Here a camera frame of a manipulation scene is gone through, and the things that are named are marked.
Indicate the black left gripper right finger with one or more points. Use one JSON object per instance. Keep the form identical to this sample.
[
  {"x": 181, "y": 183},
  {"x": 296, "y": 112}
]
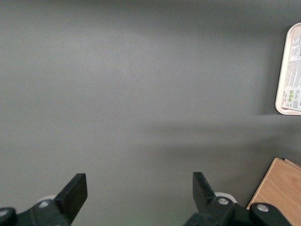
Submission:
[{"x": 204, "y": 200}]

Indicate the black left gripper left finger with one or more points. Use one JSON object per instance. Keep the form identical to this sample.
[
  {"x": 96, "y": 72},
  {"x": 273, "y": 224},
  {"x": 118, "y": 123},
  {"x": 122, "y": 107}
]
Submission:
[{"x": 68, "y": 202}]

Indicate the wooden drawer cabinet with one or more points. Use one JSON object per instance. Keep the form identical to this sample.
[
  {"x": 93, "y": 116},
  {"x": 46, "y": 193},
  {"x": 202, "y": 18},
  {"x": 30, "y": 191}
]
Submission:
[{"x": 277, "y": 188}]

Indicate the red and white carton box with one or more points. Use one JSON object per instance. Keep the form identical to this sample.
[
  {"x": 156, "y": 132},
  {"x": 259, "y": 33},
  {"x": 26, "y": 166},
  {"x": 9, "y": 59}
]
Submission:
[{"x": 294, "y": 70}]

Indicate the beige plastic tray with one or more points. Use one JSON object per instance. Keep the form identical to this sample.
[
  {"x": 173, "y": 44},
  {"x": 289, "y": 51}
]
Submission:
[{"x": 291, "y": 29}]

